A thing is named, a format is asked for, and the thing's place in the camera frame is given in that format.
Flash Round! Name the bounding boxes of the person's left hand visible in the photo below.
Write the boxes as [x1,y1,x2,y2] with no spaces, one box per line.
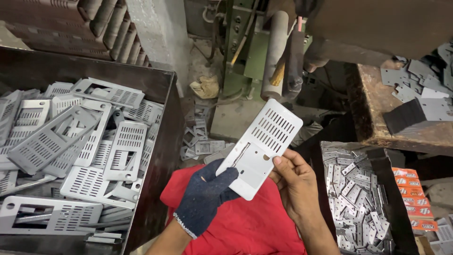
[173,158,241,240]

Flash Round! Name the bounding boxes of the person's right hand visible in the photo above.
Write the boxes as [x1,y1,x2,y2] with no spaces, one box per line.
[268,148,320,226]

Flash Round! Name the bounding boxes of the white slotted metal plate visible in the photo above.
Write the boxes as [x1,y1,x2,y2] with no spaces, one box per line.
[216,98,304,201]

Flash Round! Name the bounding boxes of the small metal hinge strip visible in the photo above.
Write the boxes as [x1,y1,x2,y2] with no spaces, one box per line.
[231,142,251,168]

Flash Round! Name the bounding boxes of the red cloth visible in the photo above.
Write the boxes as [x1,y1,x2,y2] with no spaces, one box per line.
[160,164,307,255]

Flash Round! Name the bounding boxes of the heap of small metal hinges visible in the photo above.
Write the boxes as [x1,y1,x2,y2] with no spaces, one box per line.
[320,141,396,255]

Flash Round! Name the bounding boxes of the scattered metal offcuts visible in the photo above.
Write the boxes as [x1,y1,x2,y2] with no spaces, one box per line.
[180,106,235,164]

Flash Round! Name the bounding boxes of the dark metal bin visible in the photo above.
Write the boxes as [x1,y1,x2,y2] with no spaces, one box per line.
[0,46,185,255]

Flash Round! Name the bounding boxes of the black plastic bag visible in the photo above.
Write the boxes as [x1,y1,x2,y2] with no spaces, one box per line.
[366,148,419,255]

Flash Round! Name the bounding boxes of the rusty metal work table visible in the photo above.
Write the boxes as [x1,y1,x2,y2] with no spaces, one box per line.
[345,59,453,157]

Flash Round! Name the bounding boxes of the crumpled beige rag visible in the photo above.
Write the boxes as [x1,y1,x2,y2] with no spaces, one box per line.
[189,75,220,99]

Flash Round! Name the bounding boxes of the stack of orange boxes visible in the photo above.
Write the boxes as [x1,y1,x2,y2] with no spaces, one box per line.
[392,167,439,232]

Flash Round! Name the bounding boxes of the black ribbed block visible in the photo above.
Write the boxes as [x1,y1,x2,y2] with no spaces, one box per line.
[382,98,427,135]

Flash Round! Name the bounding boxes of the pile of slotted grey plates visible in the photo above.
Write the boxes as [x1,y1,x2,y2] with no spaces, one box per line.
[0,77,165,246]

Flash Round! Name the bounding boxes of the grey cylinder roller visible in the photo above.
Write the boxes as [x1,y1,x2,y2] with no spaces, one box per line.
[260,10,289,102]

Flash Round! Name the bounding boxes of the green press machine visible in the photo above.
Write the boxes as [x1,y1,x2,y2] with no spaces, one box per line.
[219,0,314,97]

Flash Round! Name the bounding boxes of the grey perforated plates heap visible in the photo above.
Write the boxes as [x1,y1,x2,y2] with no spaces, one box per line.
[429,214,453,255]

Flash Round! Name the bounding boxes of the pile of flat grey blanks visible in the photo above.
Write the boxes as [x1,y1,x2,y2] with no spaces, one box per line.
[380,42,453,123]

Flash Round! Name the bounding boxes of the brass yellow handle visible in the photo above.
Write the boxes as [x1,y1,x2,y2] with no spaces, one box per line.
[269,60,286,87]

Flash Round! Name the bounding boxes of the dark lever handle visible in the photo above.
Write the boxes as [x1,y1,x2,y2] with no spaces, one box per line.
[282,30,306,100]

